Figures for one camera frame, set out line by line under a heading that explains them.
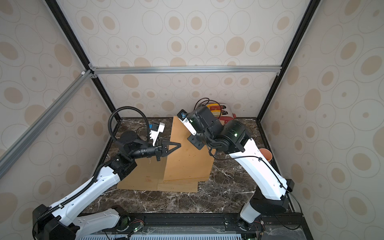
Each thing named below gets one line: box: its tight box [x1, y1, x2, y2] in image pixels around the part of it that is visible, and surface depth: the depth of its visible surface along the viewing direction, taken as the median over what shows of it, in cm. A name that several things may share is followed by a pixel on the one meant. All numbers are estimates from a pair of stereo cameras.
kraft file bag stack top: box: [157, 177, 199, 193], surface depth 87 cm
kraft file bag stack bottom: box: [164, 116, 215, 181], surface depth 64 cm
